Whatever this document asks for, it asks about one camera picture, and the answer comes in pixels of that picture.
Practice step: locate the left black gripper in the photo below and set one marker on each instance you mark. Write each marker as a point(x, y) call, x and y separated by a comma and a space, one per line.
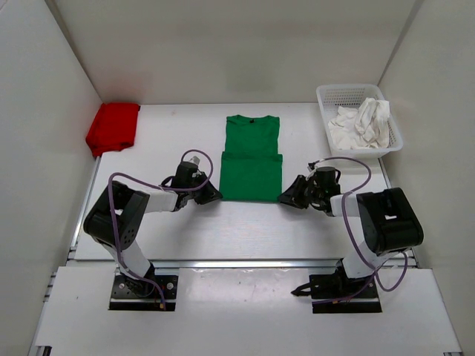
point(211, 193)

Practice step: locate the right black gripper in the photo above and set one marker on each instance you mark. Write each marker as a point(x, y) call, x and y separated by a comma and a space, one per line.
point(294, 195)

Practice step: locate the green t-shirt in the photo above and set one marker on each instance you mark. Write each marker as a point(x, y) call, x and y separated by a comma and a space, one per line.
point(251, 165)

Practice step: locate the white t-shirt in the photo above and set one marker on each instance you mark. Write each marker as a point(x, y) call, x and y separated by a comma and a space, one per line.
point(366, 127)

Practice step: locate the red t-shirt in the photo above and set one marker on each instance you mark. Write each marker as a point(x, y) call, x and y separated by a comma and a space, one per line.
point(113, 128)

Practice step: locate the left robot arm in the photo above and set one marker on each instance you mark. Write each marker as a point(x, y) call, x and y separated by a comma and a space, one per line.
point(115, 219)

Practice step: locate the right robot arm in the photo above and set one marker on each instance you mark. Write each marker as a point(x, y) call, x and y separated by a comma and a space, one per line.
point(388, 222)

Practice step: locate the white plastic basket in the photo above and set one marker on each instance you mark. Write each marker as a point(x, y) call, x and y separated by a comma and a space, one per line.
point(332, 97)

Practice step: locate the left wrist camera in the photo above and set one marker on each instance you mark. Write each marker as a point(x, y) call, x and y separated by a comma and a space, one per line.
point(187, 170)

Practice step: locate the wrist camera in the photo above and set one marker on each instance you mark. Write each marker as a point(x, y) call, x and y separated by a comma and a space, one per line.
point(327, 178)
point(187, 170)

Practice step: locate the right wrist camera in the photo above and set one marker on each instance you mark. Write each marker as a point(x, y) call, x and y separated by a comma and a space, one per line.
point(327, 178)

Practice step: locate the aluminium rail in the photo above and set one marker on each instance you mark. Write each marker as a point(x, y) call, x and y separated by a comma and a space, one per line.
point(246, 264)

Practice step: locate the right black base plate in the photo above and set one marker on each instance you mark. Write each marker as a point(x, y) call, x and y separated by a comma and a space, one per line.
point(336, 294)

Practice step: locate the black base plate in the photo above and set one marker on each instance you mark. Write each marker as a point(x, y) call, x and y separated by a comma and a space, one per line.
point(336, 294)
point(127, 295)

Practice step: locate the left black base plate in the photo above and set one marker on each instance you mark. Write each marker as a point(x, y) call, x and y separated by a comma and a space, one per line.
point(127, 295)

